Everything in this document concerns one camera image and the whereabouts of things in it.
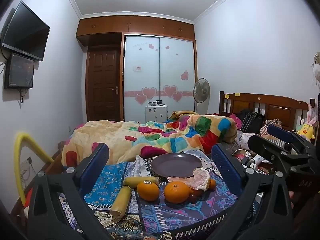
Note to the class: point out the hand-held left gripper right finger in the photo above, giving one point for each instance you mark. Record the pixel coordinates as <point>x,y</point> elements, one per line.
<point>225,166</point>

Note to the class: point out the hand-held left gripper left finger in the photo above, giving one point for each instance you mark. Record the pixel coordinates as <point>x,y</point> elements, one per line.
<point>98,160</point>

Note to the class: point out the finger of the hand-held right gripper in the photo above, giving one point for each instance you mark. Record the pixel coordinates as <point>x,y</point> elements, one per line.
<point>280,131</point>
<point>265,146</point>

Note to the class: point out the small orange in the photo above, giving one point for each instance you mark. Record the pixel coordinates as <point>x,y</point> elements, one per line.
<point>212,183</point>

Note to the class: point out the peeled pomelo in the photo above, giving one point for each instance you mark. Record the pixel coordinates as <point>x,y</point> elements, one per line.
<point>200,177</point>

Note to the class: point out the yellow corn cob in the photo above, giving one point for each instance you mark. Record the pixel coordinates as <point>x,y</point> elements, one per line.
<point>136,182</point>

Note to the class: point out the yellow banana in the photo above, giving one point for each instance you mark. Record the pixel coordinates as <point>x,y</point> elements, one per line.
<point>121,202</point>

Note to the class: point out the purple round plate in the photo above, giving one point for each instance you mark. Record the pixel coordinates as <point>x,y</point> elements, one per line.
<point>172,166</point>

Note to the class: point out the large plain orange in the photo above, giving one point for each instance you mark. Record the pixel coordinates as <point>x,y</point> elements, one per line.
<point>176,192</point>

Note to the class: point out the large orange with sticker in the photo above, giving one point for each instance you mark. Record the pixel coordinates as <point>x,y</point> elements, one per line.
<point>147,192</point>

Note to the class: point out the pink striped bag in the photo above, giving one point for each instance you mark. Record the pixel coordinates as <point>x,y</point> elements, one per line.
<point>271,127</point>

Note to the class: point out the wooden bed headboard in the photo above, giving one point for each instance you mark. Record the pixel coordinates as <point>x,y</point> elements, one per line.
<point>275,110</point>

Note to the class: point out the yellow chick plush toy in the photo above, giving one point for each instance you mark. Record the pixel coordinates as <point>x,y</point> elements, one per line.
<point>306,131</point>

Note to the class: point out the grey pillow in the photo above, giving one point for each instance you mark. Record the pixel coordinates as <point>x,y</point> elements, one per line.
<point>236,142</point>

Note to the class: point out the black backpack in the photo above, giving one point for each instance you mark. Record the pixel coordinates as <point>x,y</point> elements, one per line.
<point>252,122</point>

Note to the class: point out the white dotted cloth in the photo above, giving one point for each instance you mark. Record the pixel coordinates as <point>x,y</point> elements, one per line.
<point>200,155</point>

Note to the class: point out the blue patterned cloth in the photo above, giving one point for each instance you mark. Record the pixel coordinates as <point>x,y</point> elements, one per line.
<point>107,187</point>

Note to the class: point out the pink bunny plush toy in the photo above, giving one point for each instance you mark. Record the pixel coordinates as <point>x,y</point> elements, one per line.
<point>312,116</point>

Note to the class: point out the small red date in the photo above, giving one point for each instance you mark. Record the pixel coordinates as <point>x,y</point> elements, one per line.
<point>193,198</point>
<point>197,192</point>

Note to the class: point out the white crumpled cloth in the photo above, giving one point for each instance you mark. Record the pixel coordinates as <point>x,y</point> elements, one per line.
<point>141,166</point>

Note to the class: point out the colourful patchwork blanket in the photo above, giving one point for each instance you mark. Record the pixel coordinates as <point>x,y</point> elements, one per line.
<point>140,135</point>

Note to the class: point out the white hanging plush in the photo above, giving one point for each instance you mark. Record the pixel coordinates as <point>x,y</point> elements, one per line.
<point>317,70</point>

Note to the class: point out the purple patterned tablecloth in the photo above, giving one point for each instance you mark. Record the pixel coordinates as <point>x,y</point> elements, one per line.
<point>175,217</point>

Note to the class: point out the white hard case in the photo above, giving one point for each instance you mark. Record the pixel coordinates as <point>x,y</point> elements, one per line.
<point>156,113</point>

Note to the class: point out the brown wooden door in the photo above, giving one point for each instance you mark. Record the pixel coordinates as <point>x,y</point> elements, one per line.
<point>102,85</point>

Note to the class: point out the white standing fan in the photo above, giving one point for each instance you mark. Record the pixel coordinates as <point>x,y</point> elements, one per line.
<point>201,90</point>

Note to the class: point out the yellow foam tube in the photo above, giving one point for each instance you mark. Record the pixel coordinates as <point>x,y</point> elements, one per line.
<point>17,160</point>

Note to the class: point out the frosted sliding wardrobe door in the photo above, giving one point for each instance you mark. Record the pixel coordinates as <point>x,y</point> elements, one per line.
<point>141,75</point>
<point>176,65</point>

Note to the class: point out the wooden overhead cabinet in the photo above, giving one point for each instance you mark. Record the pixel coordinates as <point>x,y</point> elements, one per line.
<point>135,25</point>

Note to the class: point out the small black wall monitor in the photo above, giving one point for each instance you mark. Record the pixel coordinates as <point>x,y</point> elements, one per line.
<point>20,71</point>

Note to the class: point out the large black wall television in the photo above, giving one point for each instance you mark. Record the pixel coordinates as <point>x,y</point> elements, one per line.
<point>27,32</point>

